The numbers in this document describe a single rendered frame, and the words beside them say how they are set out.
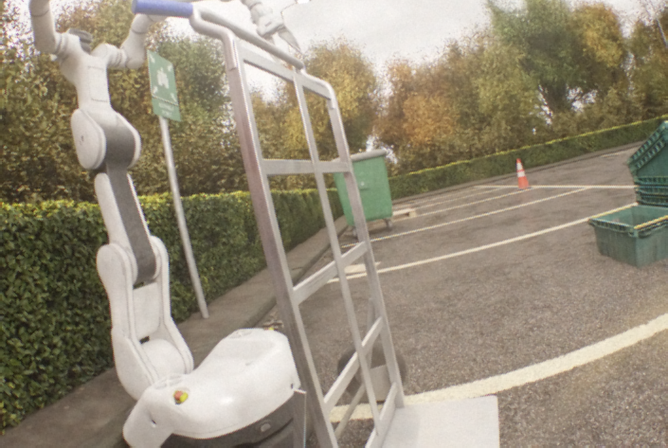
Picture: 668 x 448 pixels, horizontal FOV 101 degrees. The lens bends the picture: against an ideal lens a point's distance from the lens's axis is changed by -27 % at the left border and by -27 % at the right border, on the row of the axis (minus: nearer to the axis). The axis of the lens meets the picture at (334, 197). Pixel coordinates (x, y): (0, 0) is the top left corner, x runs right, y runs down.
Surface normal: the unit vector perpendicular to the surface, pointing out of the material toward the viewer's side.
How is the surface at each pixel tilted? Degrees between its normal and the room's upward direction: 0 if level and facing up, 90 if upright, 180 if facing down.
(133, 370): 90
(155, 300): 109
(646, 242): 94
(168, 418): 90
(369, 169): 94
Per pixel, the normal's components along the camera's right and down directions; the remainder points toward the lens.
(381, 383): -0.34, 0.07
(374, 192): -0.06, 0.08
